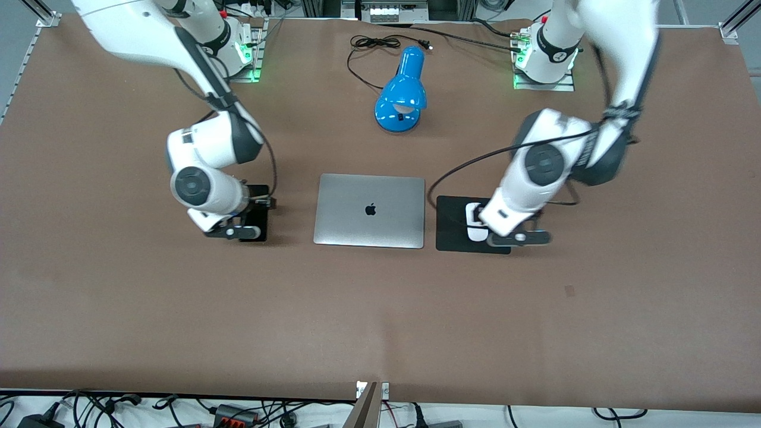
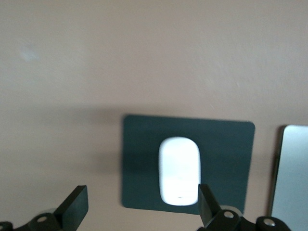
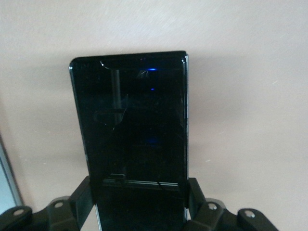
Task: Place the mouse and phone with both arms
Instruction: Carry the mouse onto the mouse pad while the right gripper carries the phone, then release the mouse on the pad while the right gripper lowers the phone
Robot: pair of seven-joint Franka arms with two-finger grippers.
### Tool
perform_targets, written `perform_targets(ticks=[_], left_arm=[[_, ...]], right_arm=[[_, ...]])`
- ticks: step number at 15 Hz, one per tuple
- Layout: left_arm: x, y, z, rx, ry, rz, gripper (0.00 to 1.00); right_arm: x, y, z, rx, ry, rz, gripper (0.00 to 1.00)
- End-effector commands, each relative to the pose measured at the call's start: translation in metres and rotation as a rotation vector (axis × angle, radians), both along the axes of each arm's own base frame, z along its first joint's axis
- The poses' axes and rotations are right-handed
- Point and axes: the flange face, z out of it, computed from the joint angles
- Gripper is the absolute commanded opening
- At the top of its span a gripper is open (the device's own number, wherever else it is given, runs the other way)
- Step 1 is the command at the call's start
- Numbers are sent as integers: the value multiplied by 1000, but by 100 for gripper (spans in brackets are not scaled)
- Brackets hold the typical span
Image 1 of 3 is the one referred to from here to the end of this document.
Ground black phone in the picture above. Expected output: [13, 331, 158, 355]
[240, 185, 269, 242]

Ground white computer mouse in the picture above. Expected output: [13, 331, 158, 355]
[466, 203, 490, 242]

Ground black mouse pad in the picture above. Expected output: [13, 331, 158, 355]
[436, 195, 512, 254]

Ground silver closed laptop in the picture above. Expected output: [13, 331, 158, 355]
[313, 174, 426, 249]

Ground blue desk lamp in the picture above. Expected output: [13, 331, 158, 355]
[374, 46, 427, 133]

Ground grey adapter with orange connectors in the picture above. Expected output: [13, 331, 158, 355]
[213, 404, 260, 428]

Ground white power strip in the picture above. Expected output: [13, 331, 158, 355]
[369, 5, 412, 23]

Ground black power adapter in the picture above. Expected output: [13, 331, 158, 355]
[17, 413, 63, 428]

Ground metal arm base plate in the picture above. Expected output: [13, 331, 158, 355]
[229, 17, 269, 83]
[512, 27, 576, 92]

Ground thin black table cable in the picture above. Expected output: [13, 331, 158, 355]
[372, 21, 527, 54]

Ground black lamp power cable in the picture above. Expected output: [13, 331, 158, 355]
[347, 34, 433, 91]

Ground black curved cable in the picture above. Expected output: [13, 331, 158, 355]
[592, 407, 649, 420]

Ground tangled black cable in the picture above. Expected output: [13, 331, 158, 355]
[59, 389, 143, 428]

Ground small metal bracket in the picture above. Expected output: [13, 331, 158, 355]
[356, 380, 390, 400]

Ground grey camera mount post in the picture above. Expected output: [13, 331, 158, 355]
[342, 382, 379, 428]

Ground aluminium frame profile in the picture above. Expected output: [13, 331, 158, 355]
[23, 0, 61, 28]
[718, 0, 761, 46]

